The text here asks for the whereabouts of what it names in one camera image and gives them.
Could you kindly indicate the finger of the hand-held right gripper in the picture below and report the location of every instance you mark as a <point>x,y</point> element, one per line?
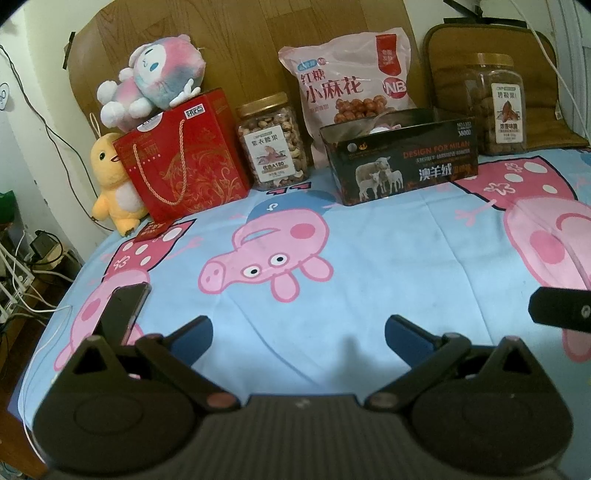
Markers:
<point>561,309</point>

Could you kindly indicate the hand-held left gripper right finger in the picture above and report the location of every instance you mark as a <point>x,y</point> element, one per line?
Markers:
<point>406,337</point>

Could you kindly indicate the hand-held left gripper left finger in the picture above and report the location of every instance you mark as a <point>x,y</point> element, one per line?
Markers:
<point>194,339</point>

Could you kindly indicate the black cardboard box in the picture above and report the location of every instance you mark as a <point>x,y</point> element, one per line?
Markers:
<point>415,170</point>

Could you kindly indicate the black smartphone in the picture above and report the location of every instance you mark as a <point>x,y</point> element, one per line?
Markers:
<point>124,309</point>

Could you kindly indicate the cartoon pig printed bedsheet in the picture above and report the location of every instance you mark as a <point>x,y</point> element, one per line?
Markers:
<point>369,258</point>

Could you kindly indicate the small red packet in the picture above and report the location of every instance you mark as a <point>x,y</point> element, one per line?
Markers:
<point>154,230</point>

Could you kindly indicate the yellow chick plush toy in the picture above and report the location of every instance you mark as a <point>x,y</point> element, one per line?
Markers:
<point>113,184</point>

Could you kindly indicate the black power adapter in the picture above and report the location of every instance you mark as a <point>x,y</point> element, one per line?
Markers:
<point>44,245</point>

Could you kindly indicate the red gift bag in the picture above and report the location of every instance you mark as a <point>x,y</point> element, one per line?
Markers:
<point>184,157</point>

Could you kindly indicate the white power strip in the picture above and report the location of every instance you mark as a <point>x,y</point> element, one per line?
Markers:
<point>14,295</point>

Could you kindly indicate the cashew nut jar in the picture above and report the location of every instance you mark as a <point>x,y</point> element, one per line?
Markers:
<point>272,147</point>

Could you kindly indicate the pecan nut jar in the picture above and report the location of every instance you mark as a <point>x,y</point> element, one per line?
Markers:
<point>485,110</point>

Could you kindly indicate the green object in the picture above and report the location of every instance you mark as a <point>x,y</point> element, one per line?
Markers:
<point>8,207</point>

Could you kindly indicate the brown seat cushion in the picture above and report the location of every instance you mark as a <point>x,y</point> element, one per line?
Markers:
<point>540,55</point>

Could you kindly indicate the pink plush toy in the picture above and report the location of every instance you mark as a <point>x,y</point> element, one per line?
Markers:
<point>152,74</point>

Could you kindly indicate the large pink snack bag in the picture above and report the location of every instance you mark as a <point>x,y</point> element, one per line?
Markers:
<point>341,69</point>

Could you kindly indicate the wooden headboard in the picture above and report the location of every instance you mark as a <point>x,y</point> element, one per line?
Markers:
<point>249,46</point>

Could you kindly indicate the black tape strip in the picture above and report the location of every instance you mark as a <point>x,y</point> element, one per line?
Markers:
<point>70,50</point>

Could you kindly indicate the white wall hook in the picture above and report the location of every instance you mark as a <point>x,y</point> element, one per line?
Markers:
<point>3,96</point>

